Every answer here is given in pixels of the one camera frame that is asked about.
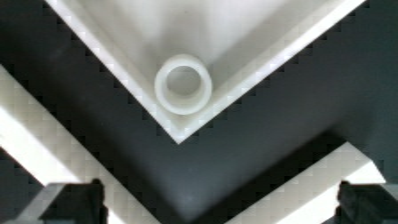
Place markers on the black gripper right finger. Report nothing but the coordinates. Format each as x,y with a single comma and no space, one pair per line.
368,204

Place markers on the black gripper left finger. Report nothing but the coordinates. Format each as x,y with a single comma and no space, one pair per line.
68,204

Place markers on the white square tabletop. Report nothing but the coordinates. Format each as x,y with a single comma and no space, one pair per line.
192,49

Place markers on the white L-shaped obstacle wall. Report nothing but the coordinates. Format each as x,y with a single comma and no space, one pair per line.
54,157

